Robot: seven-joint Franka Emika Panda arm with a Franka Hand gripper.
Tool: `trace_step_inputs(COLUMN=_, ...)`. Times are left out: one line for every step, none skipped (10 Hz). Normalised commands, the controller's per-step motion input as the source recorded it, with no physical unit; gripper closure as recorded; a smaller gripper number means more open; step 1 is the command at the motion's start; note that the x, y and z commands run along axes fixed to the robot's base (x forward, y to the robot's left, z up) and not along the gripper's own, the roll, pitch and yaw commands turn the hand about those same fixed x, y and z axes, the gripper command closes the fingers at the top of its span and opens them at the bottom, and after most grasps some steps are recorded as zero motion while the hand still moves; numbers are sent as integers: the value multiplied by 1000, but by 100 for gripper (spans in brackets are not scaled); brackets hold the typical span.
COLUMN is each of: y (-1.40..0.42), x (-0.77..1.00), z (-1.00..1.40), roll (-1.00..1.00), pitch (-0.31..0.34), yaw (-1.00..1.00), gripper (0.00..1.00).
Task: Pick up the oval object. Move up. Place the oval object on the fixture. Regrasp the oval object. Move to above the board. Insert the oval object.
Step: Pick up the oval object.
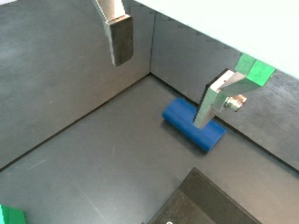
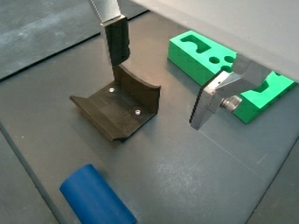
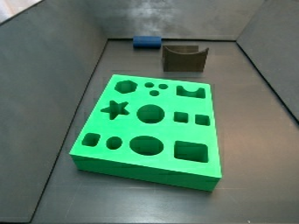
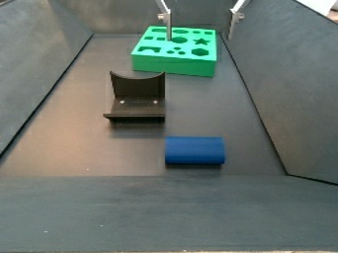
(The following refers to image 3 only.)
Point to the green foam shape board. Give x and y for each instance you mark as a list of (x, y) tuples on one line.
[(151, 131)]

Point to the dark grey cradle fixture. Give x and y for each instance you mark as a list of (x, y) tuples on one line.
[(183, 58)]

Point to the blue oval cylinder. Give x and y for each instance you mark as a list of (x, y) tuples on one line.
[(147, 41)]

